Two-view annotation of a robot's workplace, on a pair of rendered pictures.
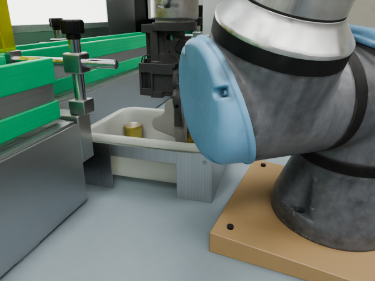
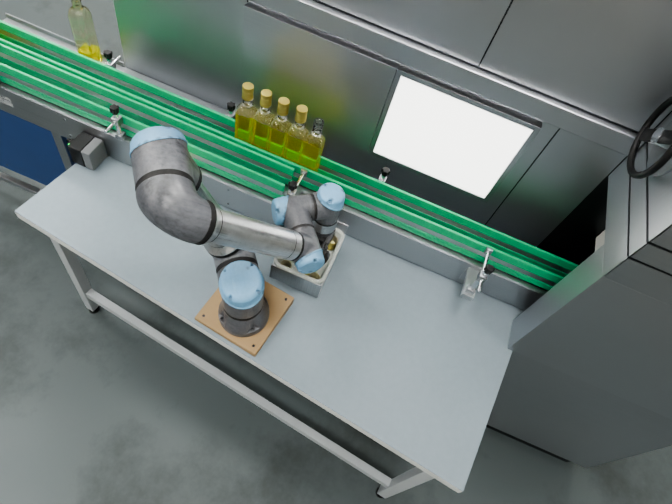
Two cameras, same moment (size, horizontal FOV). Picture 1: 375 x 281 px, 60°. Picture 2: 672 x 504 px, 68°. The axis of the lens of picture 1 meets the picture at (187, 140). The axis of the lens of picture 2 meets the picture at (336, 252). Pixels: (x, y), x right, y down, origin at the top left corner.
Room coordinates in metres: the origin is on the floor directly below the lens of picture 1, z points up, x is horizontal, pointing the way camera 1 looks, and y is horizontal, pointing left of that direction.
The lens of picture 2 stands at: (0.43, -0.83, 2.16)
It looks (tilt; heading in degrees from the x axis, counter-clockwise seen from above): 56 degrees down; 78
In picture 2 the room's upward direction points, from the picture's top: 20 degrees clockwise
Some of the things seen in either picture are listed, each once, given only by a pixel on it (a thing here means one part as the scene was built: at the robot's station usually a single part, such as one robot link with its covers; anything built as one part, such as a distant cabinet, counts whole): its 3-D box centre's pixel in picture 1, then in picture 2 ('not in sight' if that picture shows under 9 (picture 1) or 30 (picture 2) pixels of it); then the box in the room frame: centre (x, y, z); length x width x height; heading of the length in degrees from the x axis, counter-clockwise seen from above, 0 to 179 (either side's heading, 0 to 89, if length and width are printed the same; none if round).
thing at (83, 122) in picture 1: (59, 133); not in sight; (0.46, 0.19, 0.85); 0.09 x 0.04 x 0.07; 74
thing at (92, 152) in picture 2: not in sight; (87, 151); (-0.24, 0.31, 0.79); 0.08 x 0.08 x 0.08; 74
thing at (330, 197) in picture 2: not in sight; (327, 204); (0.55, 0.02, 1.10); 0.09 x 0.08 x 0.11; 22
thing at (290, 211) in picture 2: not in sight; (295, 214); (0.47, -0.03, 1.10); 0.11 x 0.11 x 0.08; 22
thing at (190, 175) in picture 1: (147, 149); (311, 249); (0.55, 0.07, 0.79); 0.27 x 0.17 x 0.08; 74
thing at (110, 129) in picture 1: (162, 145); (308, 253); (0.54, 0.05, 0.80); 0.22 x 0.17 x 0.09; 74
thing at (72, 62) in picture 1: (62, 67); (293, 190); (0.46, 0.17, 0.95); 0.17 x 0.03 x 0.12; 74
